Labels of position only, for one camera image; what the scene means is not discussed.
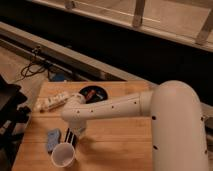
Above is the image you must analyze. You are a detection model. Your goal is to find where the white paper cup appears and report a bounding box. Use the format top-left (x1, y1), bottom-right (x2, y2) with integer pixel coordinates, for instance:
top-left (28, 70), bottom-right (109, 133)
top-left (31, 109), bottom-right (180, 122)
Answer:
top-left (51, 143), bottom-right (75, 168)

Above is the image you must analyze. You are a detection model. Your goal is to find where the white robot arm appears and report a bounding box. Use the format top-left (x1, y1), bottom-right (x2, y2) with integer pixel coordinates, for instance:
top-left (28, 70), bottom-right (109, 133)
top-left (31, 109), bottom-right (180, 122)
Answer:
top-left (61, 80), bottom-right (210, 171)

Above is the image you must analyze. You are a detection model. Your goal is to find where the red item in plate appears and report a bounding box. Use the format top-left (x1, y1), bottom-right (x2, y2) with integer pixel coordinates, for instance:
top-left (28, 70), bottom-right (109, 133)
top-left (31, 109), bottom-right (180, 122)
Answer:
top-left (86, 90), bottom-right (96, 101)

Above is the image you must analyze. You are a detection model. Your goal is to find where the black round plate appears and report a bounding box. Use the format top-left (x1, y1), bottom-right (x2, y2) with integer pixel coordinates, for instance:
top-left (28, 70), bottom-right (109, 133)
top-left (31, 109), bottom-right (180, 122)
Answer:
top-left (79, 85), bottom-right (108, 104)

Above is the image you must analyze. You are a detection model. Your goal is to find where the blue object behind table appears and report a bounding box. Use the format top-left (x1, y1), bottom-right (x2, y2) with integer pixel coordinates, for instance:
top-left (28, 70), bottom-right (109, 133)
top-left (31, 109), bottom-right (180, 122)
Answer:
top-left (50, 74), bottom-right (65, 82)

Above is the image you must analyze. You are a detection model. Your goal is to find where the white power strip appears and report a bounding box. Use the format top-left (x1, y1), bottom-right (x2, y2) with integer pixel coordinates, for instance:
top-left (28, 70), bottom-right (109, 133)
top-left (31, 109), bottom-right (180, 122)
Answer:
top-left (34, 91), bottom-right (71, 112)

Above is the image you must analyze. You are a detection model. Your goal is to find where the wooden table leg middle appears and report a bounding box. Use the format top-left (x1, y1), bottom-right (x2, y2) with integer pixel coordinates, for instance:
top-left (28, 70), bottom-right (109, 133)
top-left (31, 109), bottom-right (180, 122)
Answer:
top-left (132, 0), bottom-right (146, 28)

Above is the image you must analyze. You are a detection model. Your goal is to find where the wooden table leg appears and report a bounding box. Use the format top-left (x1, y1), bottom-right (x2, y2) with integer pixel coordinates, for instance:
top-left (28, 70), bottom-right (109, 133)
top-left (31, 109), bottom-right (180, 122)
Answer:
top-left (132, 0), bottom-right (146, 28)
top-left (195, 9), bottom-right (213, 45)

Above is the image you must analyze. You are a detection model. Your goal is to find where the black chair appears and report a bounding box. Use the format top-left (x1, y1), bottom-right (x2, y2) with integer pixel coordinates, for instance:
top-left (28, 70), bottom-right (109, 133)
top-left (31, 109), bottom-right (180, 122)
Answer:
top-left (0, 74), bottom-right (31, 171)

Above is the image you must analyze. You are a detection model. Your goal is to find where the wooden table leg right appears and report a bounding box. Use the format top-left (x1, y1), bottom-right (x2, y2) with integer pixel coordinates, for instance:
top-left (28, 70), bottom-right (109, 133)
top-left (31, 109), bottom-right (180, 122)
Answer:
top-left (195, 9), bottom-right (213, 45)

